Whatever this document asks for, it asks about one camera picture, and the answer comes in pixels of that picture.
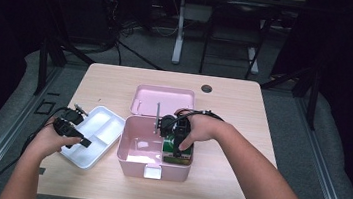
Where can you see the pink storage box base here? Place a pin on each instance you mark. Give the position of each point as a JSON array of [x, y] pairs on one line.
[[136, 168]]

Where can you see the green and white carton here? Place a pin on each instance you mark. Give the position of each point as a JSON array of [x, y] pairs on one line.
[[169, 149]]

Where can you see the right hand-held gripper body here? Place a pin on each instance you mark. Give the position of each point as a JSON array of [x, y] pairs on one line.
[[168, 125]]

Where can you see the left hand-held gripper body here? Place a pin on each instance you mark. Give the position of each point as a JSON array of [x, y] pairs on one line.
[[68, 115]]

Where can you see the white desk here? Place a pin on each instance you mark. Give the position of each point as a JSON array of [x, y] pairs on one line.
[[179, 29]]

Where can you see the person's left hand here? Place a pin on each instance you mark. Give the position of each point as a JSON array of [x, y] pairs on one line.
[[45, 143]]

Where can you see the black chair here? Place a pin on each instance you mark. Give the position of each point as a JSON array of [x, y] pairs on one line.
[[238, 6]]

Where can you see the person's right hand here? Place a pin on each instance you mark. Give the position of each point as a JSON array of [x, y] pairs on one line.
[[206, 128]]

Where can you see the dark computer case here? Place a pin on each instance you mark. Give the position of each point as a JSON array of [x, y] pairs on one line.
[[84, 11]]

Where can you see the black metal stand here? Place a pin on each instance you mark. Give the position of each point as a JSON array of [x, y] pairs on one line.
[[313, 95], [43, 64]]

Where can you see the grey metal floor rail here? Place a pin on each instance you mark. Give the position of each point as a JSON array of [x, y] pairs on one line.
[[323, 176], [3, 133]]

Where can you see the white divided tray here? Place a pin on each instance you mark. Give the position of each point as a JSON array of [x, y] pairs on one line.
[[100, 131]]

